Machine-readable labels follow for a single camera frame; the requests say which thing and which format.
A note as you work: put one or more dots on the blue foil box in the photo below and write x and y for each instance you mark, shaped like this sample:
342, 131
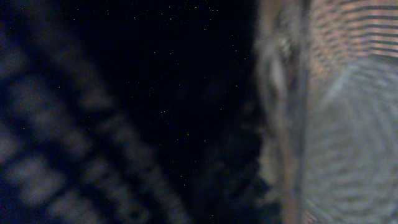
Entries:
111, 113

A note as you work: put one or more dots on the grey plastic basket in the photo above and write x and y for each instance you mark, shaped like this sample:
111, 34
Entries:
326, 74

